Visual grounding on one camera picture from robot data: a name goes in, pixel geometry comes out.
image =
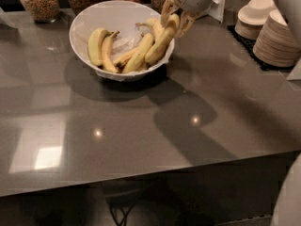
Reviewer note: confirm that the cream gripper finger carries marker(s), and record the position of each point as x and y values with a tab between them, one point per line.
187	19
169	8

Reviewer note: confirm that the long yellow banana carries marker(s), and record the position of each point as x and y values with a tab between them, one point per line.
158	50

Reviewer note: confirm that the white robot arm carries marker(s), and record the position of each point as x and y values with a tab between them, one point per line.
287	211

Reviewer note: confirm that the rear right yellow banana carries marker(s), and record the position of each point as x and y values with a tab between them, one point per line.
154	25

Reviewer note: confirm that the large white bowl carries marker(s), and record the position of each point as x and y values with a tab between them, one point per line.
112	16

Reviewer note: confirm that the white paper bowl liner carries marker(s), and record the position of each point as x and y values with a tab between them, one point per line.
124	43

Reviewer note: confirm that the middle yellow banana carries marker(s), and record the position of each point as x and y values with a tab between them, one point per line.
137	61

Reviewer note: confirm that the small short yellow banana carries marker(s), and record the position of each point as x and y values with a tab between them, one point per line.
122	60

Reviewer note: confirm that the leftmost greenish yellow banana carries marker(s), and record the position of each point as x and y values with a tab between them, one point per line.
94	46

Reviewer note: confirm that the white folded sign stand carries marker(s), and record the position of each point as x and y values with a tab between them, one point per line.
216	10

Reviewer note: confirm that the stack of small bowls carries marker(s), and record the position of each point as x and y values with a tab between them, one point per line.
252	17

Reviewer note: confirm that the black rubber mat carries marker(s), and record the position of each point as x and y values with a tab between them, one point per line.
248	45

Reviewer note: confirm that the stack of paper plates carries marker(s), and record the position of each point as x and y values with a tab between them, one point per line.
276	44

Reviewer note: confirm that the white card at right edge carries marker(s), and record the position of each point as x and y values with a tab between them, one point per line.
295	74

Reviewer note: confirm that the left glass cereal jar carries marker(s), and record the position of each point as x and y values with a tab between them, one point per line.
42	11

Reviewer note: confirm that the white paper at left edge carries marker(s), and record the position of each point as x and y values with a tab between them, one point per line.
4	19

